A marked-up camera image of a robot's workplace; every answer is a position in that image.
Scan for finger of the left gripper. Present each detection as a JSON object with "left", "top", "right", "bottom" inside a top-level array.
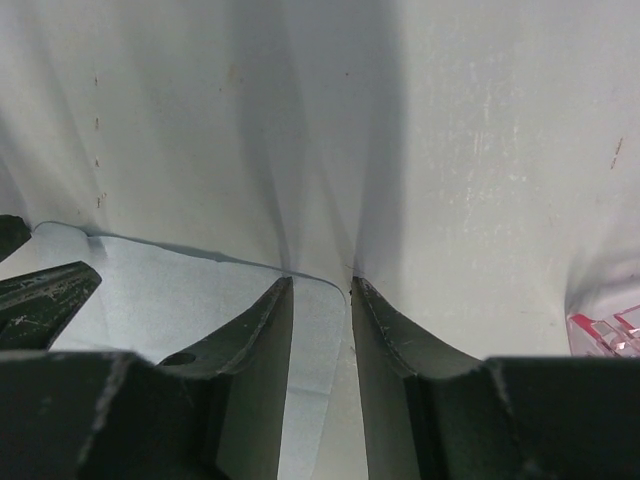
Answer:
[
  {"left": 0, "top": 214, "right": 31, "bottom": 262},
  {"left": 1, "top": 261, "right": 102, "bottom": 350}
]

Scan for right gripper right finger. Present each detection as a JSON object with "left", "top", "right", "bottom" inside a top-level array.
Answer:
[{"left": 351, "top": 277, "right": 639, "bottom": 479}]

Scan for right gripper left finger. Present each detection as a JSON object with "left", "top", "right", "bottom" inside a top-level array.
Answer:
[{"left": 1, "top": 277, "right": 293, "bottom": 479}]

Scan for light blue cleaning cloth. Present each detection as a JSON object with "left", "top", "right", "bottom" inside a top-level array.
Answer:
[{"left": 32, "top": 223, "right": 346, "bottom": 479}]

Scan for pink purple sunglasses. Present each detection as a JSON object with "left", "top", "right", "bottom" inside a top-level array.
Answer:
[{"left": 567, "top": 306, "right": 639, "bottom": 358}]

